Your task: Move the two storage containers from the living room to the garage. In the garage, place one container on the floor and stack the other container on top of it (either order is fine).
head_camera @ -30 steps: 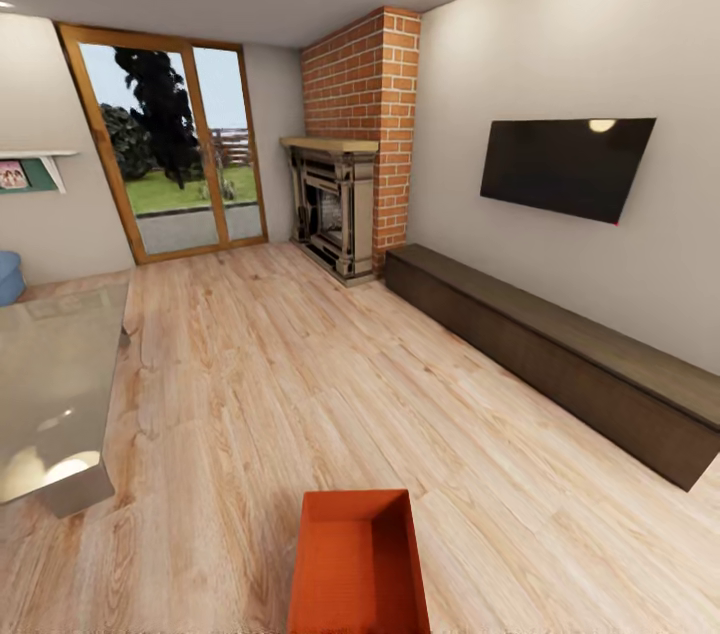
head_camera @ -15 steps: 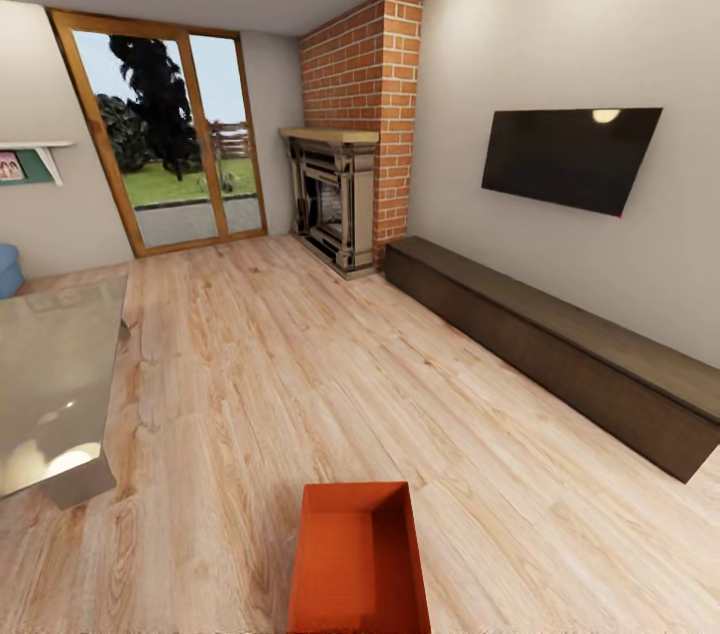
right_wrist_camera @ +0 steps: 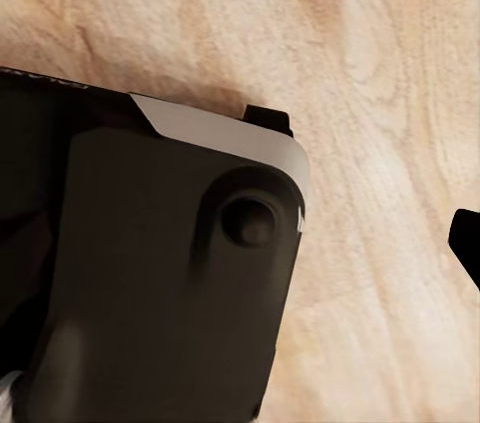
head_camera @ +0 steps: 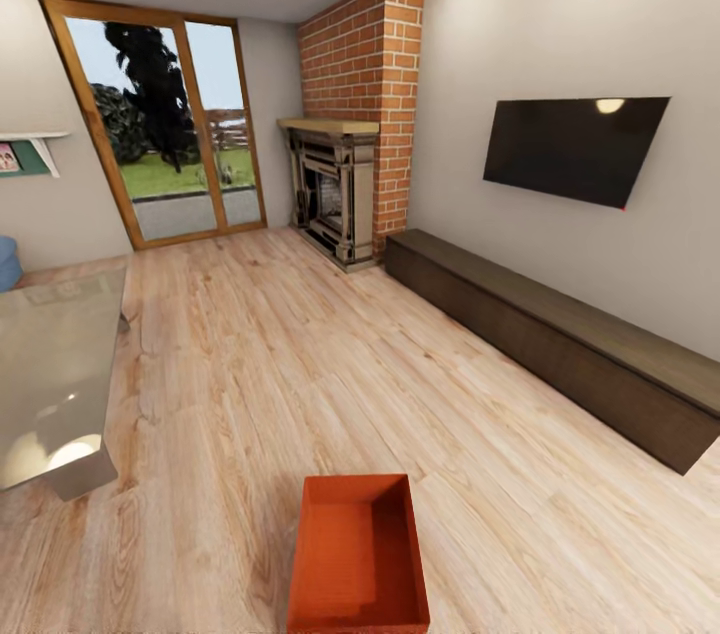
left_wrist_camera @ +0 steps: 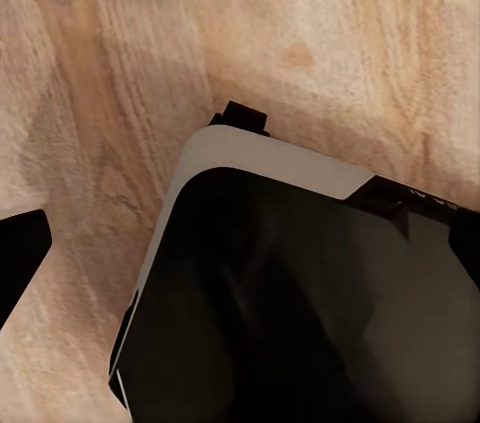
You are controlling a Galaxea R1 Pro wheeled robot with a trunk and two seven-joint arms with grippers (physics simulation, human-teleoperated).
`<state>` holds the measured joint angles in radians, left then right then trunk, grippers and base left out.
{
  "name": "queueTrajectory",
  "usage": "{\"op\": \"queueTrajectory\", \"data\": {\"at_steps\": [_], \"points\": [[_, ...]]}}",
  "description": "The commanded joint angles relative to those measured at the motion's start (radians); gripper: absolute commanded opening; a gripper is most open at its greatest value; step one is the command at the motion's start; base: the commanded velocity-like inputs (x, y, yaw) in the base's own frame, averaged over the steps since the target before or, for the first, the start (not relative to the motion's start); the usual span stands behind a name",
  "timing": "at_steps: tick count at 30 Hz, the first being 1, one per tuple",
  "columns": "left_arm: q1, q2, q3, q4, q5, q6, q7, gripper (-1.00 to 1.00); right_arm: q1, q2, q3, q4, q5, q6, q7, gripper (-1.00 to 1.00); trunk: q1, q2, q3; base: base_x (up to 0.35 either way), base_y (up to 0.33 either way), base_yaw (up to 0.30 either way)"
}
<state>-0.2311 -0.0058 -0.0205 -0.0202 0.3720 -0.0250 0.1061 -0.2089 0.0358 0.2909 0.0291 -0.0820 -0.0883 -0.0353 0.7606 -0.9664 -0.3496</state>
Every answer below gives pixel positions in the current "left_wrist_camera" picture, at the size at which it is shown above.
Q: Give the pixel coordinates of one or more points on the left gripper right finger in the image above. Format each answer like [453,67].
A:
[464,240]

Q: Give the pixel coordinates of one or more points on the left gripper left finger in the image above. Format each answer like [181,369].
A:
[25,240]

